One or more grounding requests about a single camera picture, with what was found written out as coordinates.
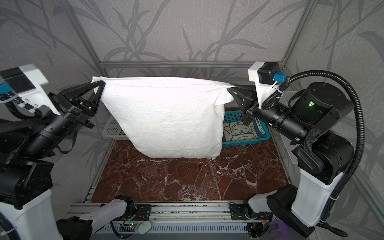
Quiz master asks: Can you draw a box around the teal plastic basket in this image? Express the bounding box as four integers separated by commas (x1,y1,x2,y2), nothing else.
222,111,271,148

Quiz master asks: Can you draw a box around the blue beige Doraemon towel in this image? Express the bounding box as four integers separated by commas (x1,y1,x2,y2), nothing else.
223,121,267,142

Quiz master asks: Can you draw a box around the white perforated plastic basket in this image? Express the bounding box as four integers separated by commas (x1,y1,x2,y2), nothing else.
102,116,129,141

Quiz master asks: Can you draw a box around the white towel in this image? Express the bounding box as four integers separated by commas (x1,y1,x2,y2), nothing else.
92,77,233,159

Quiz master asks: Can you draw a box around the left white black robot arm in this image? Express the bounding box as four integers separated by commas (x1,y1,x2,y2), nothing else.
1,81,137,240

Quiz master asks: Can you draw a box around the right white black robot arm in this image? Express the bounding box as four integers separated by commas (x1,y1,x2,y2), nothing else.
228,70,365,238

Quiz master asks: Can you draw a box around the purple pink toy fork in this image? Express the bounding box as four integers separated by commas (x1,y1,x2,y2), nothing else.
268,220,290,240

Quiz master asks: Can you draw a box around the small green circuit board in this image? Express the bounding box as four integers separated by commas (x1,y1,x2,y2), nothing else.
121,222,141,231

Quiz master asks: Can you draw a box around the pale green oval disc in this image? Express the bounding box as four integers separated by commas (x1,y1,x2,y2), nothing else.
138,221,152,235

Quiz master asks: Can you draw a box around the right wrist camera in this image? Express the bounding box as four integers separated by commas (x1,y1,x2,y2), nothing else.
248,62,287,109

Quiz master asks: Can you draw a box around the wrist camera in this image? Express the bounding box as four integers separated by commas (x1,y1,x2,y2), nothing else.
1,64,60,116
248,62,287,109

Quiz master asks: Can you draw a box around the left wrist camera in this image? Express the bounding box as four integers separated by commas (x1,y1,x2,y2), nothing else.
1,64,60,116

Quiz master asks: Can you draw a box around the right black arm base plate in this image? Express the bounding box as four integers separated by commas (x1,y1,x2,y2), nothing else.
229,202,272,221

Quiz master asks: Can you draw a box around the aluminium front rail frame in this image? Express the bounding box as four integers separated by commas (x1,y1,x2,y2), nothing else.
55,201,326,240

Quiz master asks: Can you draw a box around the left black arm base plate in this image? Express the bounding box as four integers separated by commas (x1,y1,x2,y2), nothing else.
129,204,152,222

